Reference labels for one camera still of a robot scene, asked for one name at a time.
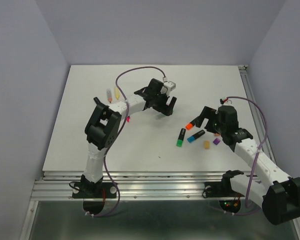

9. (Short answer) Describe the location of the purple highlighter cap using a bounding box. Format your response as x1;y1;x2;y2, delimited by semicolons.
213;138;221;146

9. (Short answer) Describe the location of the gold highlighter cap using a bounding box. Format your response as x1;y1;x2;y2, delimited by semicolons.
203;140;210;150

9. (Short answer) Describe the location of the blue black highlighter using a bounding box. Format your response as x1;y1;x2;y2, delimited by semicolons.
187;129;206;143

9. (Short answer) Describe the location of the yellow pastel highlighter body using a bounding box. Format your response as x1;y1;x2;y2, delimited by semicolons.
114;86;121;100

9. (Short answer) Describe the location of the peach pastel highlighter body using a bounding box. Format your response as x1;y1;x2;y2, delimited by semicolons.
106;88;113;104

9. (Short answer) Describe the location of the purple black highlighter body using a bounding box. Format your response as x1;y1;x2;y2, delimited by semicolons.
93;97;101;104

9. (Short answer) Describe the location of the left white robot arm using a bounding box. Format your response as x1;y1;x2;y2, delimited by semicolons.
78;78;177;197

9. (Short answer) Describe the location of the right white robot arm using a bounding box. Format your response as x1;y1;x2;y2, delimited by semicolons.
195;105;300;225

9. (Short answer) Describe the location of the orange black highlighter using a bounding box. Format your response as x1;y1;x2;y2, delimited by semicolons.
185;122;194;130

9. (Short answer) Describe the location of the green black highlighter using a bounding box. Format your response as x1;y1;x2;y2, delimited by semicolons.
176;128;186;147

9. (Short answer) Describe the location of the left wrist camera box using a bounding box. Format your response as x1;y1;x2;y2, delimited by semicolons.
161;77;176;96

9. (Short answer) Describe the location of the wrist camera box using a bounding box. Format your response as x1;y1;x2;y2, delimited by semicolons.
161;77;176;96
219;98;233;106

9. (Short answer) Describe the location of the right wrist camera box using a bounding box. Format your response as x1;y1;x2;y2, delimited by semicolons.
219;98;233;106

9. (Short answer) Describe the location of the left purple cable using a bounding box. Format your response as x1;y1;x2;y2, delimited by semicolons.
85;66;167;218

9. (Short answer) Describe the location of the aluminium right side rail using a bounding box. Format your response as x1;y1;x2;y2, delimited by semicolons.
238;65;276;163

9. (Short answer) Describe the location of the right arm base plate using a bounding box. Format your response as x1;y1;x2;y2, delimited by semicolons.
202;181;241;199

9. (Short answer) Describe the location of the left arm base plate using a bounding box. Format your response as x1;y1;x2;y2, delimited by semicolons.
69;181;118;199

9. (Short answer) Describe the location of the aluminium front rail frame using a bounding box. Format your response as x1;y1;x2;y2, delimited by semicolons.
20;170;300;240

